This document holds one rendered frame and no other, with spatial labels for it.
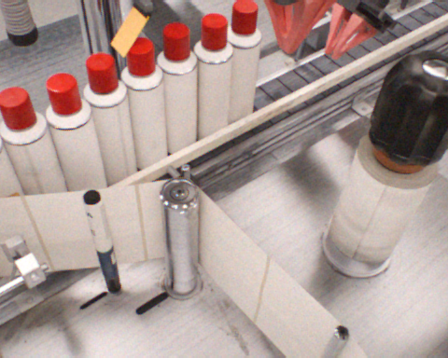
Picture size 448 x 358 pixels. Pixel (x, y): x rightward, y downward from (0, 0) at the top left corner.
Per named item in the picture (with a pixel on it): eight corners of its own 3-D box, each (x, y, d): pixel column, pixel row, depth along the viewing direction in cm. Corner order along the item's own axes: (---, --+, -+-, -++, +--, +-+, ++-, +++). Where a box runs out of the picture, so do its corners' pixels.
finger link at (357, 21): (333, 61, 82) (371, 7, 79) (302, 38, 85) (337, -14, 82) (351, 70, 87) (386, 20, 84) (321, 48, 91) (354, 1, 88)
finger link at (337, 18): (339, 64, 81) (376, 10, 78) (307, 41, 85) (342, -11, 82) (356, 74, 87) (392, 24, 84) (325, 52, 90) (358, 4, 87)
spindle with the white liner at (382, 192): (357, 291, 65) (448, 118, 42) (308, 240, 69) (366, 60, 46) (404, 254, 69) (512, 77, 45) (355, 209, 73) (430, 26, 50)
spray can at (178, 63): (170, 162, 77) (164, 48, 61) (157, 138, 80) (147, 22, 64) (203, 151, 78) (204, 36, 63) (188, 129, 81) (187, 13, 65)
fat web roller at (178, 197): (177, 308, 63) (173, 218, 48) (156, 280, 65) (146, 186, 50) (208, 287, 64) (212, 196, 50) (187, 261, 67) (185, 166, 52)
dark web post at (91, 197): (111, 296, 63) (87, 205, 48) (105, 286, 64) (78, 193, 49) (124, 289, 64) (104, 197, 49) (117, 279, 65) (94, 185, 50)
